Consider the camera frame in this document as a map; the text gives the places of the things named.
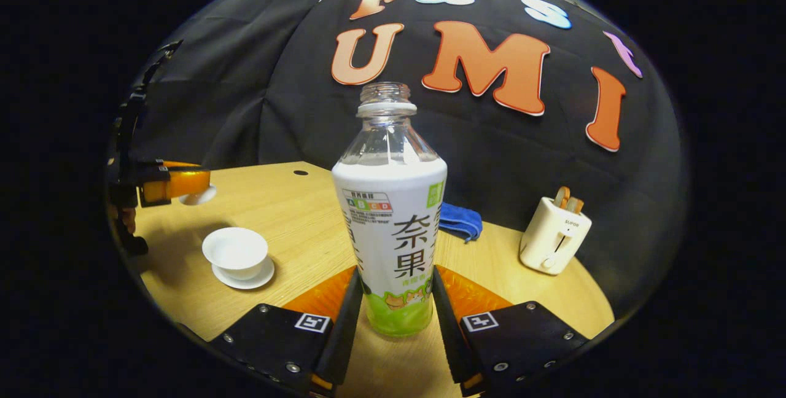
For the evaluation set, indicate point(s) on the blue towel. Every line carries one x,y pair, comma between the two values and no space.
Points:
460,220

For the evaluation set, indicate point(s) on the white green label water bottle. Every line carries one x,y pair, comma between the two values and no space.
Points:
390,214

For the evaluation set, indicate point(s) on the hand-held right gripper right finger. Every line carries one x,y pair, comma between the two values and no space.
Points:
447,330

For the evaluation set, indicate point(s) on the white teacup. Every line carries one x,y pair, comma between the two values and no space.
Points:
236,250

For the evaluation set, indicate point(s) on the white toaster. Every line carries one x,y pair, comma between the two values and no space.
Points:
549,238

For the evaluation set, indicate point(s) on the dark grey plain cloth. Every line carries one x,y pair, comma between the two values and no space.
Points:
233,78

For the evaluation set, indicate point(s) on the white teacup lid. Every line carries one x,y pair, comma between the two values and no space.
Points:
199,195

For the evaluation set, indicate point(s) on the white saucer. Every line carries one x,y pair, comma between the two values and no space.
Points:
258,280

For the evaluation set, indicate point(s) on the black backdrop cloth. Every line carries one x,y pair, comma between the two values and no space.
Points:
491,158

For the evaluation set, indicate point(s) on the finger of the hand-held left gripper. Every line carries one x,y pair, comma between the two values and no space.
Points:
181,183

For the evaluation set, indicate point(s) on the toast slices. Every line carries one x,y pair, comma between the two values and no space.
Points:
568,200

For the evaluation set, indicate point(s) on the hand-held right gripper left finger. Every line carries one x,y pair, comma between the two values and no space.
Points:
347,330

